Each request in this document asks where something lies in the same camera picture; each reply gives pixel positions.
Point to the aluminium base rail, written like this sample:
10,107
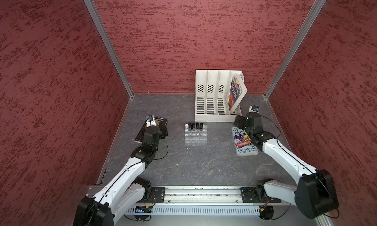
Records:
206,195

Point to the corner aluminium profile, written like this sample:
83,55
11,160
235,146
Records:
300,36
92,9

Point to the black hardcover Maugham book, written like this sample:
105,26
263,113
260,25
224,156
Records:
160,122

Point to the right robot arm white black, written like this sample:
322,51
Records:
314,192

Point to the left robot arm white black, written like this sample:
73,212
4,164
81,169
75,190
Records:
108,205

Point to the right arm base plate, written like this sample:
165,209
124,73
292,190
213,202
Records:
256,195

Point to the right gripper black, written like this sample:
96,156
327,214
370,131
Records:
241,120

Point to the right corner aluminium profile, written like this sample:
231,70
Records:
300,36

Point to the left corner aluminium profile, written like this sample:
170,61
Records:
92,9

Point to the Treehouse paperback book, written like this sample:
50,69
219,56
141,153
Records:
243,144

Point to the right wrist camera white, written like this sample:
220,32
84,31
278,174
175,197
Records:
253,108

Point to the white magazine file organizer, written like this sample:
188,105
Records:
212,89

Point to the blue book in organizer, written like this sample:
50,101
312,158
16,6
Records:
237,92

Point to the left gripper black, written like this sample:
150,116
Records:
163,133

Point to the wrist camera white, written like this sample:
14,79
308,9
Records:
253,108
150,121

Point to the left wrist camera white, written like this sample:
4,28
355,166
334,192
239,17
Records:
150,121

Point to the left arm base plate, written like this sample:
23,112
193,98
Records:
153,195

